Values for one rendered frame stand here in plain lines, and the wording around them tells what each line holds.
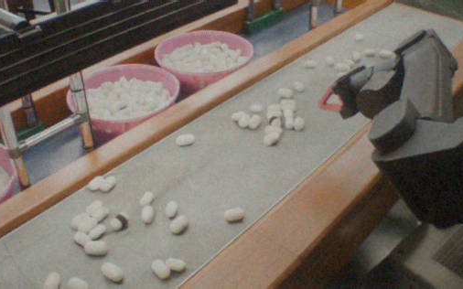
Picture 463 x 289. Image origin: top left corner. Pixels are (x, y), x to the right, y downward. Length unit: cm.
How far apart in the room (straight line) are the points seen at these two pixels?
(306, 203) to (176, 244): 23
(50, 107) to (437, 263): 99
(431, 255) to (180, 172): 63
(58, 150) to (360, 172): 68
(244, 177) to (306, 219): 17
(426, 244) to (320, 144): 39
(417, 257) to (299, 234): 48
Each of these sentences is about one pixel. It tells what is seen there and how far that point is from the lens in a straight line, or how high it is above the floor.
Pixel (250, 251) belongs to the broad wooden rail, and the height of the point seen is 76.
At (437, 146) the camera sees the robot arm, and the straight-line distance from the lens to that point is 39.
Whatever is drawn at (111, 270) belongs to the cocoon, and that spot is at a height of 76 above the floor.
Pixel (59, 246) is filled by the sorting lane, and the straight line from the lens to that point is 87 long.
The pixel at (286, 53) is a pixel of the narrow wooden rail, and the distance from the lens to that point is 136.
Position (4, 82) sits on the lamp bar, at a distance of 65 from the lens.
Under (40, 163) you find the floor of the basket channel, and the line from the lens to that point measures 117.
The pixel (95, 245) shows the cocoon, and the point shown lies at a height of 76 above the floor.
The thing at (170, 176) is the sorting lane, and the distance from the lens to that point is 96.
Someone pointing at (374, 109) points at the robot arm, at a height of 95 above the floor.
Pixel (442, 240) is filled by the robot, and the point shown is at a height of 48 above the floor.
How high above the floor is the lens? 135
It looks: 36 degrees down
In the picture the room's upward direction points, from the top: straight up
